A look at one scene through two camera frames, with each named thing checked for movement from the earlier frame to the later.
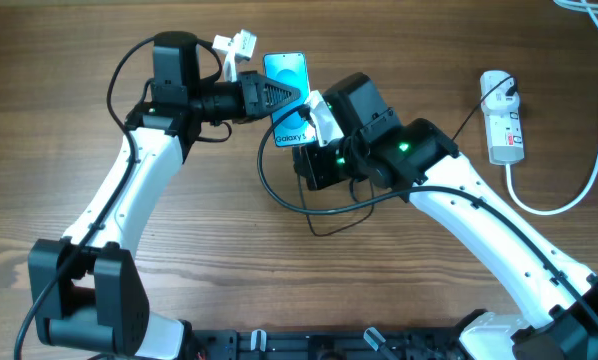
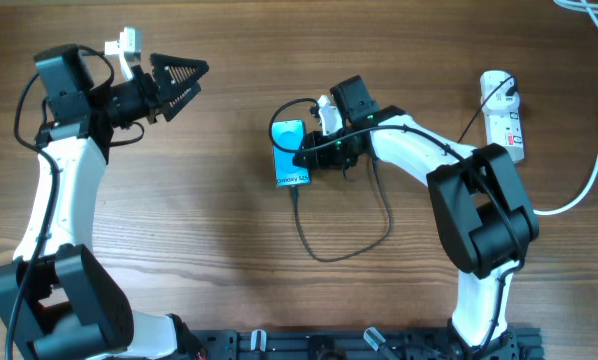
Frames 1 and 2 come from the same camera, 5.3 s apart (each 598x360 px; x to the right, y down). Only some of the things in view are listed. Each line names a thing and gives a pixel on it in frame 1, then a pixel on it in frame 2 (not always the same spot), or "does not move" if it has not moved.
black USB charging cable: x=509 y=84 to x=294 y=208
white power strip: x=505 y=136 does not move
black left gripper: x=253 y=97 to x=151 y=91
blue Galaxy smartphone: x=291 y=69 to x=288 y=137
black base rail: x=324 y=344 does not move
